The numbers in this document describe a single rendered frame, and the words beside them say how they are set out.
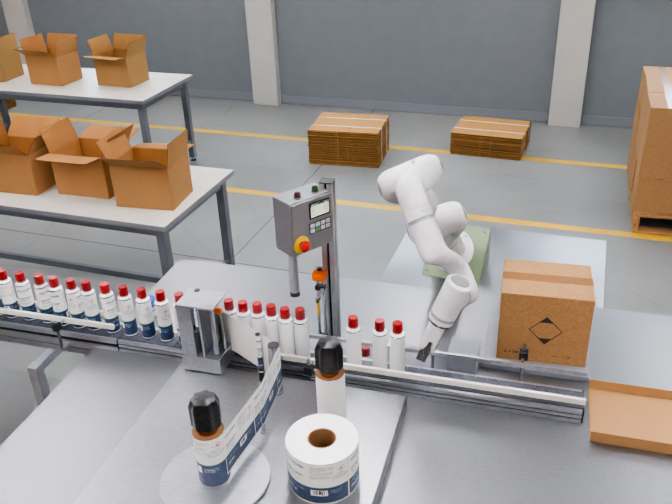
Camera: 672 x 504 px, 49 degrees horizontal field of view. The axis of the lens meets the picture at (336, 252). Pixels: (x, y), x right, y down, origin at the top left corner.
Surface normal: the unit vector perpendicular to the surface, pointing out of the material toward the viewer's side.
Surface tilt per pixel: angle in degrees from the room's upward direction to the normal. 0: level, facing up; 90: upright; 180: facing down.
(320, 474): 90
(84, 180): 91
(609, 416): 0
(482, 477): 0
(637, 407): 0
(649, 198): 90
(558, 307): 90
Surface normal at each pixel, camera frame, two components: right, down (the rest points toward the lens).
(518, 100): -0.33, 0.46
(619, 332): -0.04, -0.88
